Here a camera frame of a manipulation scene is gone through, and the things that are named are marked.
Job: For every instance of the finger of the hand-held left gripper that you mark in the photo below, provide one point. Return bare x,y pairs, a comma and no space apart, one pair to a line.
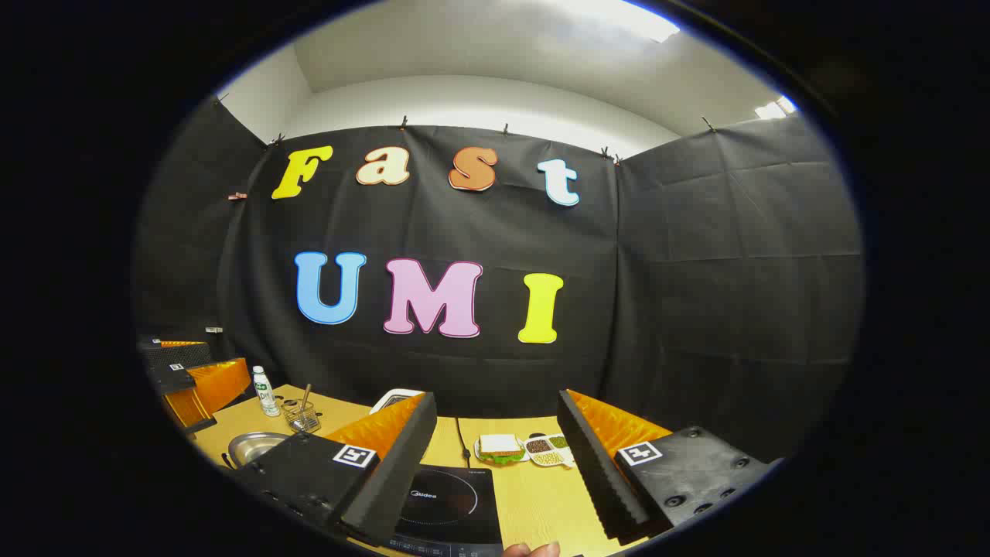
174,379
178,356

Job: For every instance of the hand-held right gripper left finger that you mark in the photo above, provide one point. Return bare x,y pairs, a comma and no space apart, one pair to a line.
402,464

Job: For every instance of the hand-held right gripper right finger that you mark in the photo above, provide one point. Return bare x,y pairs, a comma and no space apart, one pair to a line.
595,472

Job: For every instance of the black induction cooktop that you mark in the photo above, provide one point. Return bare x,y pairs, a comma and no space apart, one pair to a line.
456,503

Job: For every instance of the white toaster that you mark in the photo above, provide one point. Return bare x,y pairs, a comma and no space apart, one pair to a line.
394,401

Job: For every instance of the white drink bottle green label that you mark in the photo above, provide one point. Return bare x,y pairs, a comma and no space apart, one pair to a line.
265,394

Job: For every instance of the sandwich with lettuce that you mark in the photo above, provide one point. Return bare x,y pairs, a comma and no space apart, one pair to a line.
500,447

